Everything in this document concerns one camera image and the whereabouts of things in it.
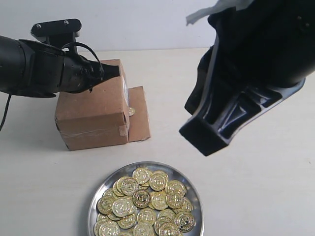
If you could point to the gold coin beside box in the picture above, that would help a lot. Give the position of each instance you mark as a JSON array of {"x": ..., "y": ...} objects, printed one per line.
[{"x": 131, "y": 111}]

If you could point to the gold coin top of pile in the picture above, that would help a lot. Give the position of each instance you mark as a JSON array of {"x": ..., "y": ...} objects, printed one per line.
[{"x": 142, "y": 175}]

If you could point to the gold coin bottom centre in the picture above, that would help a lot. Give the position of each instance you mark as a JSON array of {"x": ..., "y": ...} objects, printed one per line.
[{"x": 143, "y": 229}]

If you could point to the gold coin lower left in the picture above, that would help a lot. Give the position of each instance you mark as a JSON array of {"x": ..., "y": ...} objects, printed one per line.
[{"x": 109, "y": 228}]

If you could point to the gold coin left centre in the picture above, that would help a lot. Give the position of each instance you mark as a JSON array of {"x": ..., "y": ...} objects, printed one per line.
[{"x": 122, "y": 207}]

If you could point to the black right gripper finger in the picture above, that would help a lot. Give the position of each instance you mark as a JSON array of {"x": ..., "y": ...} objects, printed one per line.
[
  {"x": 205, "y": 71},
  {"x": 235, "y": 104}
]

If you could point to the gold coin right stack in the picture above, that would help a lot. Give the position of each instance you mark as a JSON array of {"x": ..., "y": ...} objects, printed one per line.
[{"x": 175, "y": 199}]

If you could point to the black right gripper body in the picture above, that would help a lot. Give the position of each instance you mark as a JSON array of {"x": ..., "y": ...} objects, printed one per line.
[{"x": 268, "y": 40}]

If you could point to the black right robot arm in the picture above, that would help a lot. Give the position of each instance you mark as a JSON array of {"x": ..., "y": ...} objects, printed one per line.
[{"x": 262, "y": 54}]

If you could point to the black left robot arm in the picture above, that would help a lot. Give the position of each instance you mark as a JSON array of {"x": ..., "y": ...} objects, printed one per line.
[{"x": 13, "y": 59}]

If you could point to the round steel plate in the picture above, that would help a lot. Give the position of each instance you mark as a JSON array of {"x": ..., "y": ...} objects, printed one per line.
[{"x": 173, "y": 173}]

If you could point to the cardboard box with slot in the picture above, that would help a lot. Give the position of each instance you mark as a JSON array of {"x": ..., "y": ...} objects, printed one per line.
[{"x": 100, "y": 118}]

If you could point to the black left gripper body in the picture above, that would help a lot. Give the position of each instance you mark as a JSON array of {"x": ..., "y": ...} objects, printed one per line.
[{"x": 55, "y": 70}]

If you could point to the gold coin middle right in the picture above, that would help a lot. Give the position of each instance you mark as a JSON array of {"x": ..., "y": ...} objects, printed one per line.
[{"x": 158, "y": 200}]

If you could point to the gold coin lower right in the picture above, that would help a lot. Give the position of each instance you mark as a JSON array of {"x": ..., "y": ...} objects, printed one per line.
[{"x": 185, "y": 221}]

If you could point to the gold coin upper left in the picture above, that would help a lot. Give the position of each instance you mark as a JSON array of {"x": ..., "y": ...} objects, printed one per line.
[{"x": 127, "y": 185}]

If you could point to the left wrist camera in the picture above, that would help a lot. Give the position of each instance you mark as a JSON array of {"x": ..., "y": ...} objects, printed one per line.
[{"x": 57, "y": 33}]

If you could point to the gold coin upper right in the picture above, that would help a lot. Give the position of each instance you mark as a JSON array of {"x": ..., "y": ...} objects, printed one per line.
[{"x": 158, "y": 182}]

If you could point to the gold coin left edge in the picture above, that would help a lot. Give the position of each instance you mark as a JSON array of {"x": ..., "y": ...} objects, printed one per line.
[{"x": 104, "y": 204}]

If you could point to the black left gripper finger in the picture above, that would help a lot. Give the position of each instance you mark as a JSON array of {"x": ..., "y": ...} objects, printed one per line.
[{"x": 104, "y": 72}]

